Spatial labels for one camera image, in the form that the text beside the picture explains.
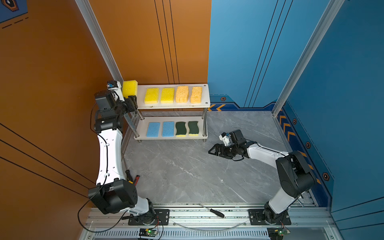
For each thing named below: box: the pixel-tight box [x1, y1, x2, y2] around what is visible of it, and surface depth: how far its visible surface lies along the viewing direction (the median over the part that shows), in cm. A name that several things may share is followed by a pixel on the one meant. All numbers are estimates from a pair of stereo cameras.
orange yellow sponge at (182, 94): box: [175, 85, 189, 103], surface depth 80 cm
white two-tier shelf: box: [134, 83, 211, 143], surface depth 88 cm
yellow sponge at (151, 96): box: [144, 87, 159, 104], surface depth 81 cm
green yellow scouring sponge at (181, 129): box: [175, 121, 187, 137], surface depth 101 cm
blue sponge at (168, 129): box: [162, 121, 175, 137], surface depth 103 cm
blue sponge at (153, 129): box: [146, 122, 161, 138], surface depth 104 cm
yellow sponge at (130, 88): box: [122, 80, 139, 98], surface depth 74 cm
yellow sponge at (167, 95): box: [161, 87, 175, 104], surface depth 81 cm
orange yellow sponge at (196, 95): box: [190, 86, 203, 104], surface depth 79 cm
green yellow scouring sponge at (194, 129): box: [188, 121, 199, 136], surface depth 101 cm
